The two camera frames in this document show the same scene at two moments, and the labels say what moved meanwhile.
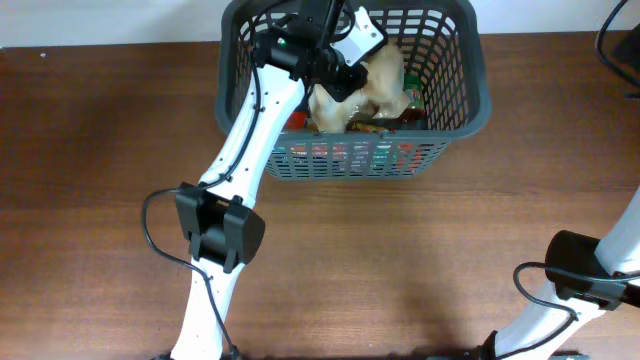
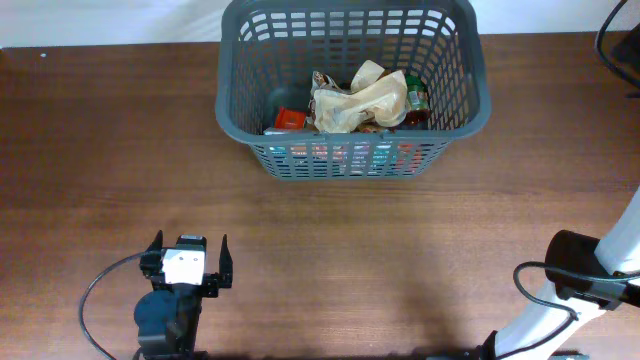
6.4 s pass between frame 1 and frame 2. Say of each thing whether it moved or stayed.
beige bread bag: moved
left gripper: moved
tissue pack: stayed
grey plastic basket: stayed
